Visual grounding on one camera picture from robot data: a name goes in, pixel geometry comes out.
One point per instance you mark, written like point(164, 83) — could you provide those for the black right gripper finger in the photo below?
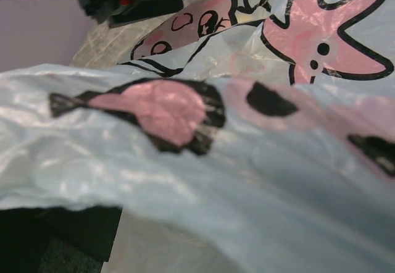
point(57, 240)

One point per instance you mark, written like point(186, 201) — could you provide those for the light blue printed plastic bag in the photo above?
point(237, 136)

